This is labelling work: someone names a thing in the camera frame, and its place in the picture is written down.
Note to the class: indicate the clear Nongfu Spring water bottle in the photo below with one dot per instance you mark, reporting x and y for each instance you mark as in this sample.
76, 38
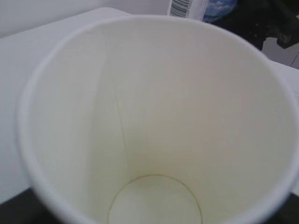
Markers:
201, 10

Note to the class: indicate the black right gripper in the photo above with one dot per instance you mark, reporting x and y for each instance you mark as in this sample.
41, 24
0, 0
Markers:
256, 20

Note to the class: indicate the white paper cup green print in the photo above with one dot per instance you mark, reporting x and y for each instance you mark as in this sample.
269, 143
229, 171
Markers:
149, 119

